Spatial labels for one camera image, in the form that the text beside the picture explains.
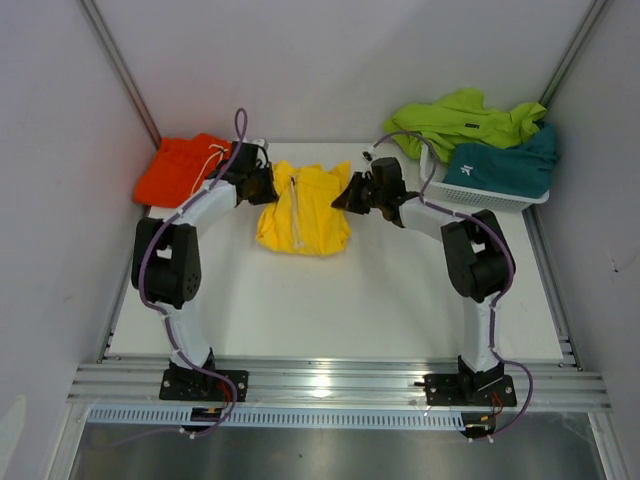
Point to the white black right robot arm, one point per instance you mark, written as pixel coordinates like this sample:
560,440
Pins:
479,264

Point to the left aluminium frame post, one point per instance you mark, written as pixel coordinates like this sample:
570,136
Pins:
108,44

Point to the right aluminium frame post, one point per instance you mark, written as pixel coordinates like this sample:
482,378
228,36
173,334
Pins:
586,28

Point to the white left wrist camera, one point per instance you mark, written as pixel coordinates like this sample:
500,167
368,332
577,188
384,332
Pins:
261,143

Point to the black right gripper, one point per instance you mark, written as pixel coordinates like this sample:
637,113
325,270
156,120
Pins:
348,199

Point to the lime green shorts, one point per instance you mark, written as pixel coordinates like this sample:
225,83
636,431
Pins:
459,118

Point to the white plastic laundry basket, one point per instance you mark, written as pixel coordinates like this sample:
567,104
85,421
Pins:
438,190

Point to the orange shorts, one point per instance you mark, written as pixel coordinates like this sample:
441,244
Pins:
178,170

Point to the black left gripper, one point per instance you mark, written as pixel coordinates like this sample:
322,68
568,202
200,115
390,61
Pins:
270,195

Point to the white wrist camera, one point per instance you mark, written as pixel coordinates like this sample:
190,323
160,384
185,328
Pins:
369,154
261,143

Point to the yellow shorts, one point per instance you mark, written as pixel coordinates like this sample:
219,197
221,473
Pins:
303,221

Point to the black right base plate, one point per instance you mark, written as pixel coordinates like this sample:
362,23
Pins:
453,390

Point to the white slotted cable duct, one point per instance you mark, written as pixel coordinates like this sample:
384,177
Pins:
418,420

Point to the teal shorts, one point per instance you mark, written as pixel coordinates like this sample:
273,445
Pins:
525,170

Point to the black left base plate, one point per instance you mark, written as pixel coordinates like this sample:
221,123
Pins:
179,384

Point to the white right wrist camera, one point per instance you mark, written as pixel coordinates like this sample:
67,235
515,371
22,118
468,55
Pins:
369,154

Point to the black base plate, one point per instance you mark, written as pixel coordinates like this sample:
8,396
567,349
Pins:
179,384
453,390

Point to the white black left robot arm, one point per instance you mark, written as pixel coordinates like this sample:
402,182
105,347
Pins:
167,267

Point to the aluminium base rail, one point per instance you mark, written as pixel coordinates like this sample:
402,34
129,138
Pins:
335,384

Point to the aluminium frame post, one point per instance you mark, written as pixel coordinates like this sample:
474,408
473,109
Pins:
108,44
586,28

